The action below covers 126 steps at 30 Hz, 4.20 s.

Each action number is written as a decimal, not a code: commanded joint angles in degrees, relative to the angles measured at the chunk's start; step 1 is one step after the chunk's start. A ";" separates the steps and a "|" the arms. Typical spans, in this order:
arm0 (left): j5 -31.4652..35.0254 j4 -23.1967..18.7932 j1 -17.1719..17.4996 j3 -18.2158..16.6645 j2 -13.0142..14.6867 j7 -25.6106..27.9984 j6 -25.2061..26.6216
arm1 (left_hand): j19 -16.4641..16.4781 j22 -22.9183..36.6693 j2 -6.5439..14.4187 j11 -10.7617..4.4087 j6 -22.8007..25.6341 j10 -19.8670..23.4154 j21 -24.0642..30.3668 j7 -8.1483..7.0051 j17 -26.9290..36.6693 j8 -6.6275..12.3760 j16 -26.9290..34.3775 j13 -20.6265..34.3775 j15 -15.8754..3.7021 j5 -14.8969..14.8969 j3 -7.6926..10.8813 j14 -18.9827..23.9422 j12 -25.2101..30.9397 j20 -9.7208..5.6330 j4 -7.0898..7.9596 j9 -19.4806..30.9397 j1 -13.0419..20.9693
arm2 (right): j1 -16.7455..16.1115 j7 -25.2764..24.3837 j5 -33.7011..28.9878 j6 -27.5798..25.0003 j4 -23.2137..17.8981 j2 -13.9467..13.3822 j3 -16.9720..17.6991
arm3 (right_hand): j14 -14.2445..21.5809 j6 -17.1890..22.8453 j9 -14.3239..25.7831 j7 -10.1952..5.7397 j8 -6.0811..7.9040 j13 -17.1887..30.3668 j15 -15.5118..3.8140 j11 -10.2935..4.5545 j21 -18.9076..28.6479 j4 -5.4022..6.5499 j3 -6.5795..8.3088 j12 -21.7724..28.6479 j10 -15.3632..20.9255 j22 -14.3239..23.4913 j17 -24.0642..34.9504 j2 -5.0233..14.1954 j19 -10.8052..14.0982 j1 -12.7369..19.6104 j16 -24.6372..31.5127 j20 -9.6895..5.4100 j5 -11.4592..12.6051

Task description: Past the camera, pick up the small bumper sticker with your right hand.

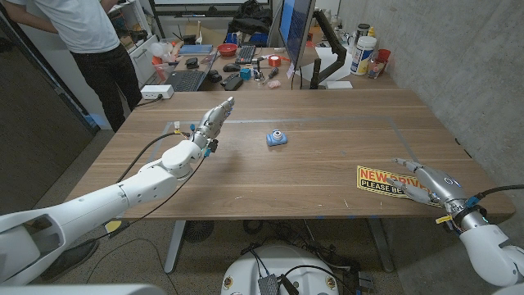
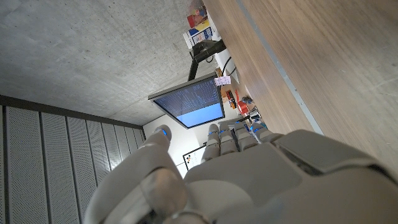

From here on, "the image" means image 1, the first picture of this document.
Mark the red bowl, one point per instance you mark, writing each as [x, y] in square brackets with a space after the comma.
[227, 49]

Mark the flat white box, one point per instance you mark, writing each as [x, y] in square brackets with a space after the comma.
[339, 84]

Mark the black keyboard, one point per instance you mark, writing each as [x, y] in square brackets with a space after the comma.
[245, 54]

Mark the red tape roll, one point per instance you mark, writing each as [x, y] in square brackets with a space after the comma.
[274, 61]

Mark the white wipes canister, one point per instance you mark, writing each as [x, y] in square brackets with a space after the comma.
[362, 55]

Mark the person in white t-shirt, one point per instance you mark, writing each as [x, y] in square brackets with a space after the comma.
[82, 24]

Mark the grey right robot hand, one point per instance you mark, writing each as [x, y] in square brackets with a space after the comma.
[440, 184]

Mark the dark laptop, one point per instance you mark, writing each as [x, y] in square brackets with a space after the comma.
[186, 80]

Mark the white robot torso base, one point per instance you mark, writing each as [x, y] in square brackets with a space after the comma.
[278, 266]

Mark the clear candy jar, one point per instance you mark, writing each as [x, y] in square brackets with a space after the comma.
[374, 69]

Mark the black lidded jar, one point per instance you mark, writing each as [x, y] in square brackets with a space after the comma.
[362, 30]

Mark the grey table leg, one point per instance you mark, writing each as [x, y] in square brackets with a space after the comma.
[174, 246]
[380, 246]

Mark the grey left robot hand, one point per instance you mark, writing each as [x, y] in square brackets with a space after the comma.
[213, 121]

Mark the blue toy camera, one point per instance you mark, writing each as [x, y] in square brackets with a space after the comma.
[276, 139]

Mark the yellow bottle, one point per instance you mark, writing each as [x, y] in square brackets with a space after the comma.
[371, 32]

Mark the small blue cube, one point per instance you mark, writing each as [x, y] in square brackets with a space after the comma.
[245, 73]

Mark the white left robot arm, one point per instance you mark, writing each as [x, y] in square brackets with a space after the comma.
[143, 188]

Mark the black backpack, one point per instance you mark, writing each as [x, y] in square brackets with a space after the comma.
[249, 18]

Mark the computer monitor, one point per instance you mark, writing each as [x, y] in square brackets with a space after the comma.
[294, 28]

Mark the white shelf cabinet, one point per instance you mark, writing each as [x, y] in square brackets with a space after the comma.
[143, 61]

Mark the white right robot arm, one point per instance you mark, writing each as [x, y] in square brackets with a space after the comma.
[487, 250]

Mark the small pink item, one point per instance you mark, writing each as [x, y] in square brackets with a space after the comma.
[274, 84]

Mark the white paper sheet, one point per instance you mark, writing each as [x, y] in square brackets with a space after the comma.
[327, 57]

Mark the clear plastic bag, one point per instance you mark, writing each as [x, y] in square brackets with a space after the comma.
[161, 49]

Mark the black computer mouse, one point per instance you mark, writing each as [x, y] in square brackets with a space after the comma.
[231, 67]

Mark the yellow new driver bumper sticker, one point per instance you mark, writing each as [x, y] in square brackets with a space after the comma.
[374, 180]

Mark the white power strip box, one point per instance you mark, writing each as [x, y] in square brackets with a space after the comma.
[156, 91]

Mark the black oval case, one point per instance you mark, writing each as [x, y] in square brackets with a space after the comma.
[233, 83]

